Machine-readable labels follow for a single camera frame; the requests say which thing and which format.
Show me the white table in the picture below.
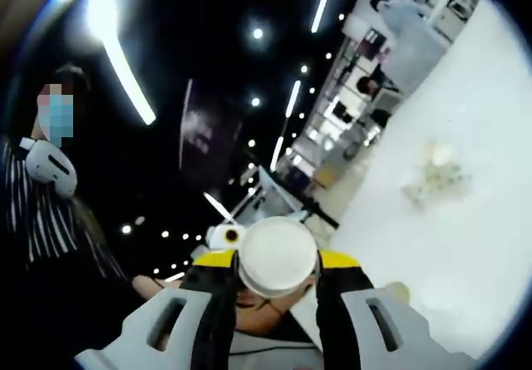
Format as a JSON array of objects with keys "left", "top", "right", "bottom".
[{"left": 328, "top": 0, "right": 529, "bottom": 363}]

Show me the yellow cabinet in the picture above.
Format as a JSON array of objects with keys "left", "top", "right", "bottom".
[{"left": 315, "top": 164, "right": 338, "bottom": 188}]

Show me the grey display panel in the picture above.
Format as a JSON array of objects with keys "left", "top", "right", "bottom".
[{"left": 255, "top": 165, "right": 300, "bottom": 221}]

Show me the person's dark top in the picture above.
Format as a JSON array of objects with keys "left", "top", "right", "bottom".
[{"left": 2, "top": 135, "right": 175, "bottom": 363}]

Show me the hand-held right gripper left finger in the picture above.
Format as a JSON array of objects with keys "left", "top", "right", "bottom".
[{"left": 74, "top": 249, "right": 242, "bottom": 370}]

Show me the person's long hair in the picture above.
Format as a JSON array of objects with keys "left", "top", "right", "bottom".
[{"left": 35, "top": 64, "right": 128, "bottom": 279}]

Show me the frosted white partition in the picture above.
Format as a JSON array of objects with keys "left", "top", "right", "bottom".
[{"left": 390, "top": 20, "right": 452, "bottom": 92}]

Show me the black tripod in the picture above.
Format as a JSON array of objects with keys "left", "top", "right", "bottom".
[{"left": 290, "top": 197, "right": 340, "bottom": 228}]

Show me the white worn device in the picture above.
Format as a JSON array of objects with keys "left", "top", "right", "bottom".
[{"left": 18, "top": 136, "right": 79, "bottom": 199}]

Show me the dark hanging banner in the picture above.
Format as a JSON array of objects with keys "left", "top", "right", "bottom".
[{"left": 178, "top": 78, "right": 244, "bottom": 184}]

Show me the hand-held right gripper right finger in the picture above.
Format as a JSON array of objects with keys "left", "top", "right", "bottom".
[{"left": 313, "top": 248, "right": 454, "bottom": 370}]

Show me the pile of paper cups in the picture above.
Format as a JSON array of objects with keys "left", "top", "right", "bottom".
[{"left": 401, "top": 139, "right": 473, "bottom": 207}]

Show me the long ceiling light strip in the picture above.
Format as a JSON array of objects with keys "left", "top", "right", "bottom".
[
  {"left": 311, "top": 0, "right": 337, "bottom": 34},
  {"left": 85, "top": 0, "right": 157, "bottom": 126}
]

